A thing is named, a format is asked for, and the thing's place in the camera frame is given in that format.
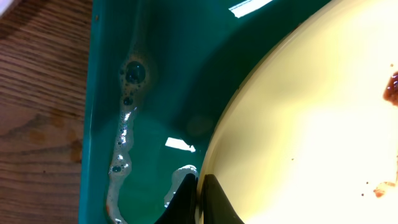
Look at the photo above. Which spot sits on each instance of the yellow plate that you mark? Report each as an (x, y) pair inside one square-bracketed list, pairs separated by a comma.
[(310, 138)]

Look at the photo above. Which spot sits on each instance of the teal plastic tray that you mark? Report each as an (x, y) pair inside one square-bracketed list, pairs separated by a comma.
[(160, 75)]

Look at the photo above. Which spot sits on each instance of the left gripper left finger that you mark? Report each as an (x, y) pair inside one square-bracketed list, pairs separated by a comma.
[(181, 209)]

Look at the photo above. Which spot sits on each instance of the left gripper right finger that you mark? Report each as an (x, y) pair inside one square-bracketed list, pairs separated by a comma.
[(215, 205)]

